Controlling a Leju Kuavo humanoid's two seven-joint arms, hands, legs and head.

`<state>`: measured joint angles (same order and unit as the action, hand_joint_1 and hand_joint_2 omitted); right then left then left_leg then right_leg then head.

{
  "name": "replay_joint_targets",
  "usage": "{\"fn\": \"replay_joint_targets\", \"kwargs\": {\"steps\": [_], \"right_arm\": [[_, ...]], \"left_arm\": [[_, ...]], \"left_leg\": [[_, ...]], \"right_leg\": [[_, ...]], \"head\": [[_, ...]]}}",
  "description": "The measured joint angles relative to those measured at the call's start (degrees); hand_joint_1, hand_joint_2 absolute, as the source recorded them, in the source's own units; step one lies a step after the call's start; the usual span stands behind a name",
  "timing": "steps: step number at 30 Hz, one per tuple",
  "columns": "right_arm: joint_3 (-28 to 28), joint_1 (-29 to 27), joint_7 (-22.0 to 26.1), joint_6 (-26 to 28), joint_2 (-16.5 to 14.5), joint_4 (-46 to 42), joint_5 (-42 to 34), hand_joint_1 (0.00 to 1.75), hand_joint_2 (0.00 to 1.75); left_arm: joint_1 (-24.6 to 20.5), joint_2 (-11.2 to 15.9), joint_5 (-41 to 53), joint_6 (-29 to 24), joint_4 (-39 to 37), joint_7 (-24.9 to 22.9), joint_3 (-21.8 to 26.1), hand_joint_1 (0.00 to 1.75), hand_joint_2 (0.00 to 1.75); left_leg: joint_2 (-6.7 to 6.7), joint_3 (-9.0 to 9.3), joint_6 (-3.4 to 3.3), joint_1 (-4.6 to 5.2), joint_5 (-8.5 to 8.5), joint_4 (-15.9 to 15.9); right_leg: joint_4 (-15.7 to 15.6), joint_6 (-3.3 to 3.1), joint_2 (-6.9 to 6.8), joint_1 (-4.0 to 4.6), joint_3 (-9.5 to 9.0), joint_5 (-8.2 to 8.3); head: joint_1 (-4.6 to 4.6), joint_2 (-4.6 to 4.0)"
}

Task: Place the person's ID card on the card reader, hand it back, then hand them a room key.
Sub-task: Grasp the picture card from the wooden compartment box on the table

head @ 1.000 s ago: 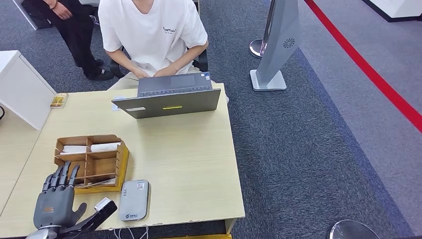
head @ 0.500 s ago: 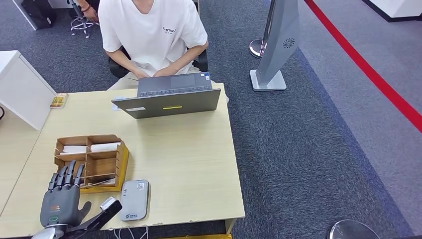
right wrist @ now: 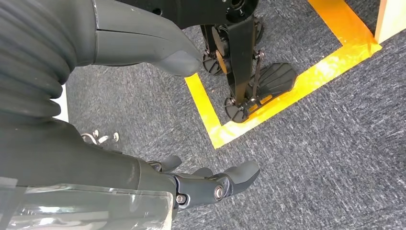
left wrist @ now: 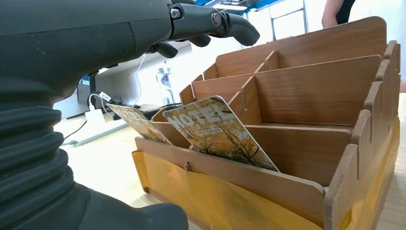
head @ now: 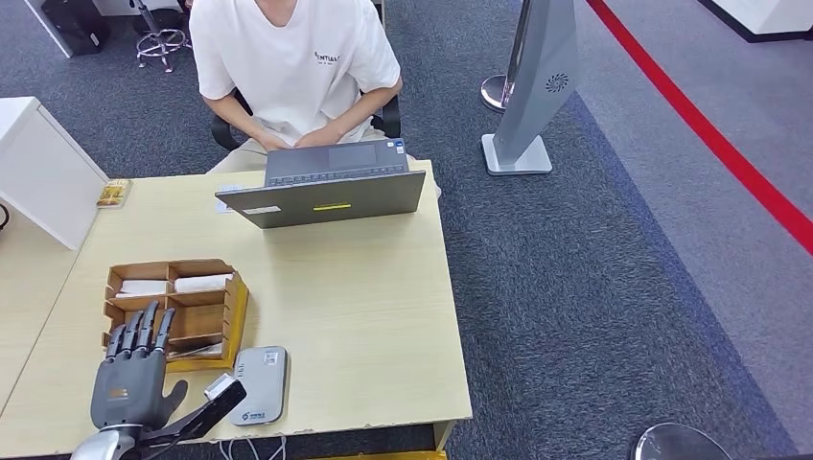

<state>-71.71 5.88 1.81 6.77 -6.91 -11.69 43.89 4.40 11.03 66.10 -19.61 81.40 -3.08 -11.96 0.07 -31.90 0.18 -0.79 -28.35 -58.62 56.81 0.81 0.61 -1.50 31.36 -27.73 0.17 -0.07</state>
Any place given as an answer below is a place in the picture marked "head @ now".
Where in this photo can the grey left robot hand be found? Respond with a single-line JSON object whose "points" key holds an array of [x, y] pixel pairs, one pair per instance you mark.
{"points": [[130, 393]]}

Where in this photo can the person's left hand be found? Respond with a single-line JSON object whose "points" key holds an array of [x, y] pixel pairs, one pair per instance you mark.
{"points": [[322, 135]]}

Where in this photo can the person's right hand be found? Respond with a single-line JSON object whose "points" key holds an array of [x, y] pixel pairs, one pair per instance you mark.
{"points": [[273, 141]]}

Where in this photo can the person's left forearm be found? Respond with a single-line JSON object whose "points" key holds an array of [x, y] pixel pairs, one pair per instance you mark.
{"points": [[371, 105]]}

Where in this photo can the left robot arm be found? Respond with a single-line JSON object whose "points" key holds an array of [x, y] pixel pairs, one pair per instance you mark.
{"points": [[101, 444]]}

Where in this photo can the person's right forearm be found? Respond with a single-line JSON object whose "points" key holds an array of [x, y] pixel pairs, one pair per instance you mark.
{"points": [[232, 117]]}

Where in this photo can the person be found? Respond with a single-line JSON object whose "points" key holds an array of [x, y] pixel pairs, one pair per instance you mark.
{"points": [[292, 70]]}

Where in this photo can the room key card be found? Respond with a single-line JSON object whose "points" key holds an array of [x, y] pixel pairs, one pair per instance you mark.
{"points": [[197, 350]]}

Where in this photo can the wooden card organizer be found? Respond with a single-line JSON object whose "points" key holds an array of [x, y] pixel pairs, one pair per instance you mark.
{"points": [[197, 317]]}

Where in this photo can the white card stack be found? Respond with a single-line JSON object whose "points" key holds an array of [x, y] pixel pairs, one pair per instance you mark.
{"points": [[142, 288], [203, 283]]}

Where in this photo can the grey card reader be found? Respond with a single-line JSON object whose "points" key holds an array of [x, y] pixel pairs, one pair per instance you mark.
{"points": [[263, 387]]}

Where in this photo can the black office chair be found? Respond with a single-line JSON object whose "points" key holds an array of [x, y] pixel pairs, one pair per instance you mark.
{"points": [[221, 133]]}

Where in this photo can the grey laptop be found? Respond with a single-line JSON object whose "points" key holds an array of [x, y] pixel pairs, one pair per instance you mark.
{"points": [[286, 200]]}

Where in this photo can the white laptop label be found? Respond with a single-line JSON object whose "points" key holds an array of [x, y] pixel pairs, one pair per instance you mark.
{"points": [[262, 210]]}

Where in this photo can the yellow laptop label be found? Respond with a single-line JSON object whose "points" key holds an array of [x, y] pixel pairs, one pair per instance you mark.
{"points": [[331, 207]]}

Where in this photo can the chrome stool base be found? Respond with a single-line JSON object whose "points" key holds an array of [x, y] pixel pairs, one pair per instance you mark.
{"points": [[164, 44]]}

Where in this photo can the light wood side desk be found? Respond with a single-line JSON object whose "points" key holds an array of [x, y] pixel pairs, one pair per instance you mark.
{"points": [[25, 286]]}

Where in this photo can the yellow patterned packet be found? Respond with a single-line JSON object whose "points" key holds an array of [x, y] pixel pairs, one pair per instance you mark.
{"points": [[114, 193]]}

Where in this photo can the white cabinet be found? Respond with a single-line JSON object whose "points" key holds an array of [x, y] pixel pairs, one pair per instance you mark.
{"points": [[70, 197]]}

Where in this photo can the white desk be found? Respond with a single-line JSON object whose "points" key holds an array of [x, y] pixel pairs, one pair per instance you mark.
{"points": [[114, 6]]}

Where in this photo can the grey kiosk stand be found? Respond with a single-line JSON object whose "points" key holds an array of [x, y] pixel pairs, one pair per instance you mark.
{"points": [[538, 82]]}

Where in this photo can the black computer tower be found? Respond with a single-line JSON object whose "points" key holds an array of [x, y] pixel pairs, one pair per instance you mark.
{"points": [[76, 25]]}

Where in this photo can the red floor tape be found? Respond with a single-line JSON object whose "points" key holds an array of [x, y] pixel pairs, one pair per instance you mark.
{"points": [[699, 127]]}

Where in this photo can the white black-based counter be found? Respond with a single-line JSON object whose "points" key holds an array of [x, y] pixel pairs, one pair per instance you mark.
{"points": [[775, 16]]}

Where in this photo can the chrome round base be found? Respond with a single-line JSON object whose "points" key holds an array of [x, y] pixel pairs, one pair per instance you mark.
{"points": [[679, 444]]}

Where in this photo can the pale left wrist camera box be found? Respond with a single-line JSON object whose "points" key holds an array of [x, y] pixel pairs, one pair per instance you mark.
{"points": [[219, 387]]}

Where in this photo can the chrome stanchion post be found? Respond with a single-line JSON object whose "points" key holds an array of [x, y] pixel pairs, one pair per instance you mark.
{"points": [[492, 92]]}

